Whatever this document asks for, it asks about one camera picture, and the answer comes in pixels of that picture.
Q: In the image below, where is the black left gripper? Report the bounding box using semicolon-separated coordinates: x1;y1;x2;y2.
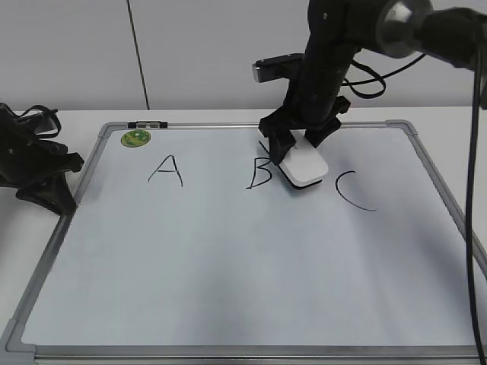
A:
1;103;84;216

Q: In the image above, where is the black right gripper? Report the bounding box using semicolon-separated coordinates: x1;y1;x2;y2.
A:
259;34;351;166

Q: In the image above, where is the white board eraser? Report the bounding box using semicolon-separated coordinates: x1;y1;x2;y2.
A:
278;140;329;189

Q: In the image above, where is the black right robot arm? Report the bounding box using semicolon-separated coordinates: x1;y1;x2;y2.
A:
253;1;486;164

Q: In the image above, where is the green round magnet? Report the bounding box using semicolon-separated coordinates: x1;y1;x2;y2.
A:
120;129;151;148

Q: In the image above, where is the black silver hanging clip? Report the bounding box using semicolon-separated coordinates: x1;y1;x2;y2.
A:
127;121;168;129

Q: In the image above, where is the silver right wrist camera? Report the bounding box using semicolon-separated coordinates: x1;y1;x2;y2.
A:
252;53;304;83

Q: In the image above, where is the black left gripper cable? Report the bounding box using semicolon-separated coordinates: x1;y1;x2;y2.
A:
10;104;64;142

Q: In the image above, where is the white board with grey frame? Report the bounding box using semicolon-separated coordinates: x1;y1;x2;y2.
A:
1;121;478;364

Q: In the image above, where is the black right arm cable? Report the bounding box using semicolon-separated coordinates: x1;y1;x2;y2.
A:
342;52;487;358

